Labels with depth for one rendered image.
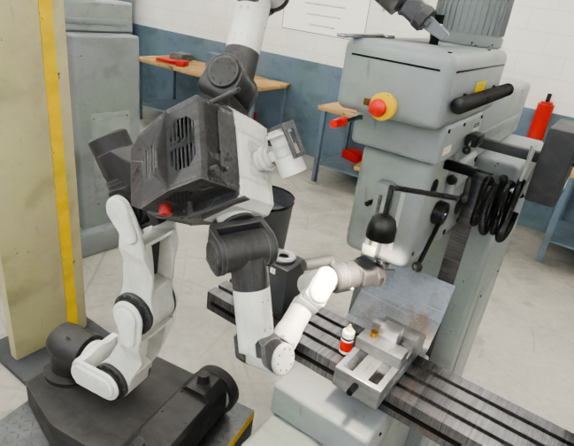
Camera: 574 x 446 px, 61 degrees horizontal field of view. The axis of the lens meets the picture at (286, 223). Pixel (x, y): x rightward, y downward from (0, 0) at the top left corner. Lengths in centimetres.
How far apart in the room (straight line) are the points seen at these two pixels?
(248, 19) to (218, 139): 36
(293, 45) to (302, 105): 76
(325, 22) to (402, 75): 528
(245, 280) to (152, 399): 92
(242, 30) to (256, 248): 56
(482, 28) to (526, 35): 408
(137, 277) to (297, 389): 61
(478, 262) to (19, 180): 202
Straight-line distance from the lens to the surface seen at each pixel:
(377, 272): 144
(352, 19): 619
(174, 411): 187
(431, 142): 121
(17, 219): 264
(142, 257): 143
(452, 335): 196
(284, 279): 167
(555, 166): 149
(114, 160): 140
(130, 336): 159
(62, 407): 197
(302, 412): 161
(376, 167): 132
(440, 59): 109
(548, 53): 551
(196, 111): 110
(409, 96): 111
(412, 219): 131
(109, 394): 184
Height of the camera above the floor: 197
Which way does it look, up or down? 25 degrees down
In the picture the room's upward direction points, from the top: 8 degrees clockwise
